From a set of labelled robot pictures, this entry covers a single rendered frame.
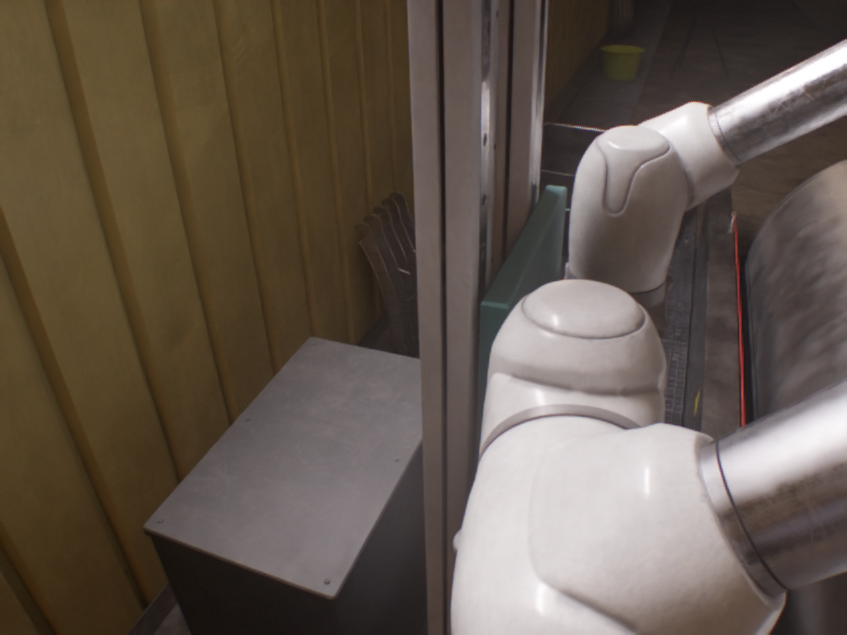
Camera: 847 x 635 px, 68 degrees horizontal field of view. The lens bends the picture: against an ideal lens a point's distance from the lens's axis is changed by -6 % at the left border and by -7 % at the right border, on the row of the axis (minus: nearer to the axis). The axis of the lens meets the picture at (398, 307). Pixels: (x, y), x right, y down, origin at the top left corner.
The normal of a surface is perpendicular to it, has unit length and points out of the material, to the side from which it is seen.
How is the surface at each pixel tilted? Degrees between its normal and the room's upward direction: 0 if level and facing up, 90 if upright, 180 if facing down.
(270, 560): 0
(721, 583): 48
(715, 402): 1
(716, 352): 1
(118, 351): 90
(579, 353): 41
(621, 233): 87
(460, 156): 90
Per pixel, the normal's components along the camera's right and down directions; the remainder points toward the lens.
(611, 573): -0.41, -0.36
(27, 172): 0.92, 0.17
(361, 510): -0.04, -0.85
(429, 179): -0.38, 0.50
